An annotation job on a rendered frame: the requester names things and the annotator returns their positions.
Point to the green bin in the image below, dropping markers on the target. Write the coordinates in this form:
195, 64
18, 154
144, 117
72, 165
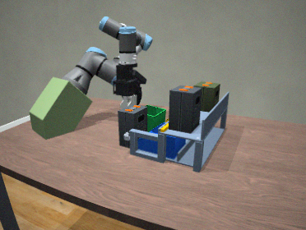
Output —
155, 117

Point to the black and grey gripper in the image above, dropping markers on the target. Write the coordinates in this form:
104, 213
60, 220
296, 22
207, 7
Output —
127, 85

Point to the yellow flat bar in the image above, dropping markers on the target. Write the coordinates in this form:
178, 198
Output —
164, 128

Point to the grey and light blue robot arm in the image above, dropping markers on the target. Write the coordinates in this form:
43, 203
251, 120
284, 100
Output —
95, 62

